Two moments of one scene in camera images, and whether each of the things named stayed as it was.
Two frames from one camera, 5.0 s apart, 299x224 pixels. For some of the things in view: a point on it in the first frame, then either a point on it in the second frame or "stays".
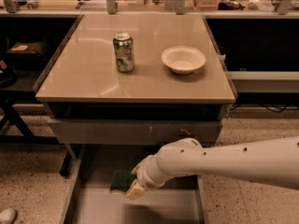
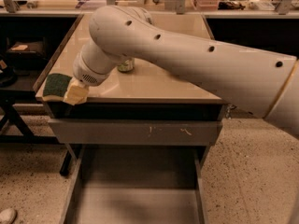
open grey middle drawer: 90,201 stays
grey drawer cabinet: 89,103 stays
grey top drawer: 138,131 stays
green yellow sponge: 121,180 -> 56,87
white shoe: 7,216 stays
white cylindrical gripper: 143,174 -> 84,73
